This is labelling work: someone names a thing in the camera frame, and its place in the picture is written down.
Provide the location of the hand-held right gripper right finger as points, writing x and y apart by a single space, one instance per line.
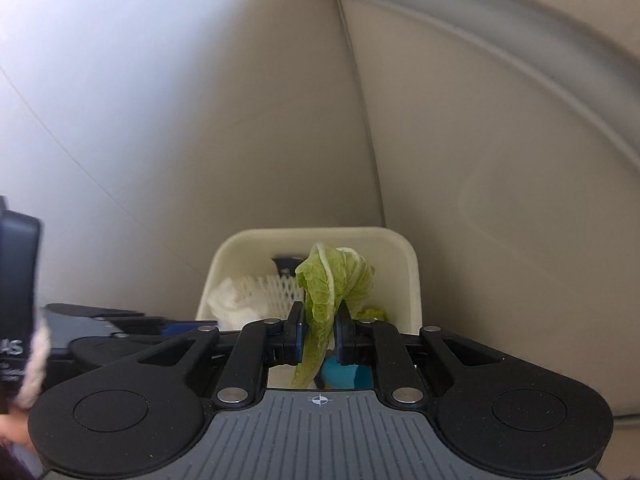
342 332

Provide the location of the white tissue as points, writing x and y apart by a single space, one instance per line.
230 305

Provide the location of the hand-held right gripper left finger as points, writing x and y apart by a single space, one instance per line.
299 332

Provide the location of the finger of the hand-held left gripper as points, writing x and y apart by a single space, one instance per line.
177 329

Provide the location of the cream cabinet door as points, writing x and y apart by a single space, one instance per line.
500 160

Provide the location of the person's left forearm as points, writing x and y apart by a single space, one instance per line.
35 365

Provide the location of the napa cabbage leaf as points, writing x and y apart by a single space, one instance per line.
325 300

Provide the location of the cyan plastic bag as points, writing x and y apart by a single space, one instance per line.
340 375

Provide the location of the cream trash bin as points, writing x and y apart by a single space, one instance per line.
400 280

